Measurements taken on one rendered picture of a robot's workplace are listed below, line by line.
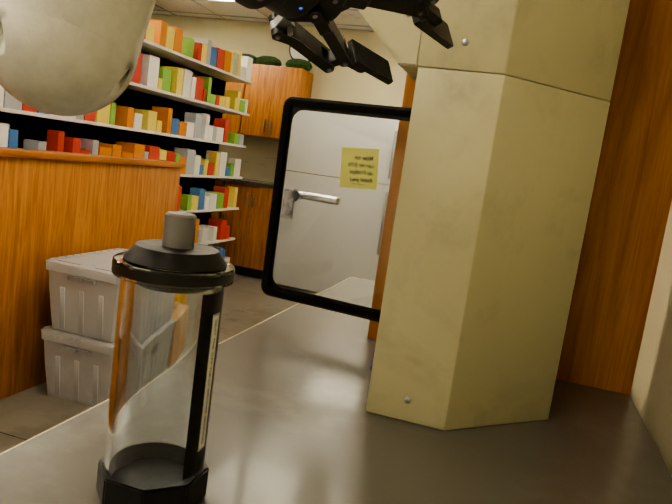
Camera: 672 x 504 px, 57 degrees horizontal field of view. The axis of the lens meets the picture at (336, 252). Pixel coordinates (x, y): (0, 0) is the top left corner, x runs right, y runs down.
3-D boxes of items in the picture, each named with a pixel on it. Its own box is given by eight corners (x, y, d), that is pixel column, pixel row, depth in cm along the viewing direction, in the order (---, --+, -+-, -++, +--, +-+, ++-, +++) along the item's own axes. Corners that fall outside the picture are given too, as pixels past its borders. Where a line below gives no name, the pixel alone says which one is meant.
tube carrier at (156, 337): (229, 471, 63) (254, 264, 60) (171, 525, 53) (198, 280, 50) (137, 444, 66) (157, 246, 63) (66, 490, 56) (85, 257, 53)
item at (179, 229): (241, 287, 60) (249, 219, 59) (191, 303, 51) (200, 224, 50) (159, 269, 63) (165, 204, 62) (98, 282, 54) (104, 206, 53)
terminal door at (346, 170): (400, 327, 116) (434, 110, 111) (259, 293, 128) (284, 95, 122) (401, 326, 117) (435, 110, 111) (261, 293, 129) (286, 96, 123)
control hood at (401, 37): (447, 100, 111) (456, 43, 110) (417, 66, 80) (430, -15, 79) (384, 94, 114) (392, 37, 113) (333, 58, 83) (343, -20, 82)
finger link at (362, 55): (357, 61, 68) (351, 64, 68) (393, 82, 73) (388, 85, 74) (352, 38, 69) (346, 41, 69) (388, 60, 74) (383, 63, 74)
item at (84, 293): (183, 320, 337) (190, 260, 332) (113, 347, 279) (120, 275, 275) (117, 305, 348) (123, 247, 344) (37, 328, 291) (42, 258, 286)
